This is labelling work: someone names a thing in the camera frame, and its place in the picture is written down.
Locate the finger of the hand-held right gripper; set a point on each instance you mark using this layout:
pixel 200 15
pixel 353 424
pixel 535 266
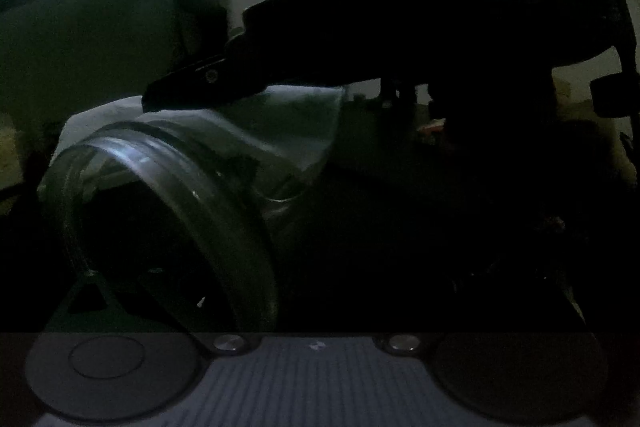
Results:
pixel 320 32

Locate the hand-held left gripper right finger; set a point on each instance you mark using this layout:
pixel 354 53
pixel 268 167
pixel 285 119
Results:
pixel 505 307

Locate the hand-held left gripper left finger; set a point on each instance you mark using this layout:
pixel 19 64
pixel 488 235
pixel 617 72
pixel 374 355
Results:
pixel 82 302

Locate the white cleaning cloth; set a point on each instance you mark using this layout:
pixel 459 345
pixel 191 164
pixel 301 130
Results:
pixel 300 122

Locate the clear glass jar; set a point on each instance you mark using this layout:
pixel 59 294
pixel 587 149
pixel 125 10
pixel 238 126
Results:
pixel 227 229

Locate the monitor stand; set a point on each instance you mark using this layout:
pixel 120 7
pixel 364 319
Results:
pixel 200 22

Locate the red and white snack packet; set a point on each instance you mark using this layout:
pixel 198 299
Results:
pixel 432 129

